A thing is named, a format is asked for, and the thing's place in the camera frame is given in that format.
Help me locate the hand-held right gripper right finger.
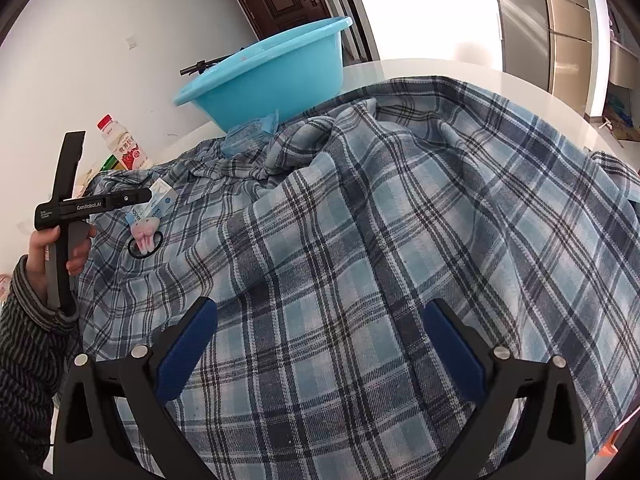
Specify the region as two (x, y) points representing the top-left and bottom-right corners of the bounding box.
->
(424, 297), (587, 480)

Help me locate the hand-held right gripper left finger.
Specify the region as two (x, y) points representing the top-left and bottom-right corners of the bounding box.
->
(52, 296), (218, 480)

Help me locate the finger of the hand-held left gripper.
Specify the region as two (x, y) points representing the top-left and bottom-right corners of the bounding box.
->
(107, 188), (153, 207)

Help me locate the blue and white carton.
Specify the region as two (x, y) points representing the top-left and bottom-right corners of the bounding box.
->
(125, 177), (177, 226)

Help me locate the blue plastic basin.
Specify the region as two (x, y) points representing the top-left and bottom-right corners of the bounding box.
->
(172, 16), (353, 131)

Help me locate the person's left forearm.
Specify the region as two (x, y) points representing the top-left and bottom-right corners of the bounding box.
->
(0, 255), (81, 471)

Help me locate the person's left hand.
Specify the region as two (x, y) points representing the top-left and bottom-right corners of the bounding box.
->
(27, 222), (96, 277)

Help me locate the red capped drink bottle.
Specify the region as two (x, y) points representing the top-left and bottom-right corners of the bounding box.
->
(96, 114), (152, 171)

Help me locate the blue wet wipe packet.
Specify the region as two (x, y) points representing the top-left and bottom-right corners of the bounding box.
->
(221, 110), (279, 157)

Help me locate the blue plaid cloth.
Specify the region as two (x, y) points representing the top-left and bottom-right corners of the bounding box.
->
(75, 76), (640, 480)

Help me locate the black framed glass door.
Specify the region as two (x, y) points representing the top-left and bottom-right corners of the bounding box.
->
(327, 0), (381, 63)

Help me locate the beige sink cabinet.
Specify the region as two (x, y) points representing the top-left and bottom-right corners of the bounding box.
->
(607, 35), (640, 88)

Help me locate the gold and silver refrigerator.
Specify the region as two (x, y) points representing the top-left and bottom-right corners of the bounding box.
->
(487, 0), (608, 116)

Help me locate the black hair tie bunny charm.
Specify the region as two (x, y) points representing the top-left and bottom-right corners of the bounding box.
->
(127, 216), (163, 260)

